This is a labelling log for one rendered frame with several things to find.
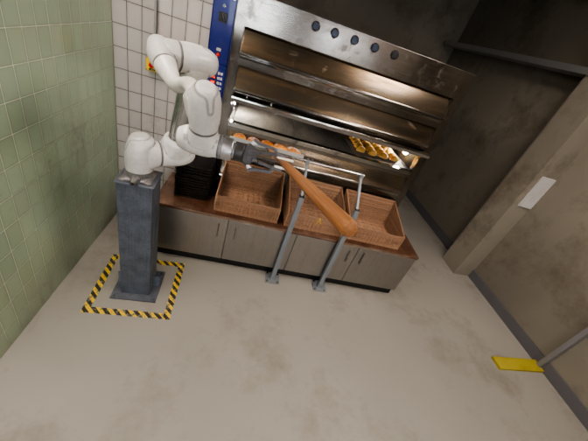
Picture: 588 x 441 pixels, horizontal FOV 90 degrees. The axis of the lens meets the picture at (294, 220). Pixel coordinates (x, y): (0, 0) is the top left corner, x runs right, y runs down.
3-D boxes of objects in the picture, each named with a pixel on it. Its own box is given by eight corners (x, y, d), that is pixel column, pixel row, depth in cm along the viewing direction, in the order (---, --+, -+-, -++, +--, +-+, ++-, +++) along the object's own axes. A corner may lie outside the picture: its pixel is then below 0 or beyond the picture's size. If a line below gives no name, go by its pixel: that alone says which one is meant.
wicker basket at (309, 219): (281, 197, 295) (289, 173, 280) (332, 208, 308) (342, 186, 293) (283, 226, 256) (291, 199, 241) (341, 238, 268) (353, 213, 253)
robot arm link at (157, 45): (153, 47, 121) (186, 53, 129) (142, 22, 127) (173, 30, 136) (150, 76, 130) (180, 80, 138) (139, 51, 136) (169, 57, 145)
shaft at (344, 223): (356, 241, 44) (362, 222, 43) (338, 237, 43) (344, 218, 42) (269, 150, 205) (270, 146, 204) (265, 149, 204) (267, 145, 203)
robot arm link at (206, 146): (214, 165, 114) (217, 140, 103) (172, 155, 111) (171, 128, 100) (220, 146, 120) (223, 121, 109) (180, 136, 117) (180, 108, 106)
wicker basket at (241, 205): (221, 182, 284) (226, 157, 269) (277, 196, 295) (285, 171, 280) (212, 210, 244) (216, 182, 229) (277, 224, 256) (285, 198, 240)
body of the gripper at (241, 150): (236, 138, 116) (259, 145, 118) (232, 159, 119) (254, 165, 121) (235, 139, 109) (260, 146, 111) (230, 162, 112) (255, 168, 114)
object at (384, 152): (345, 130, 338) (346, 126, 335) (381, 142, 347) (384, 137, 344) (356, 151, 288) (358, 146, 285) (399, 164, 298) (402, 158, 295)
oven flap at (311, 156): (223, 149, 265) (227, 126, 260) (397, 194, 302) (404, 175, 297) (223, 149, 261) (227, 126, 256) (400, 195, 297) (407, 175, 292)
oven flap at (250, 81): (234, 90, 237) (238, 63, 232) (425, 147, 273) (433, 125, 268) (233, 89, 233) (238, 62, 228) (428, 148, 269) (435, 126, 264)
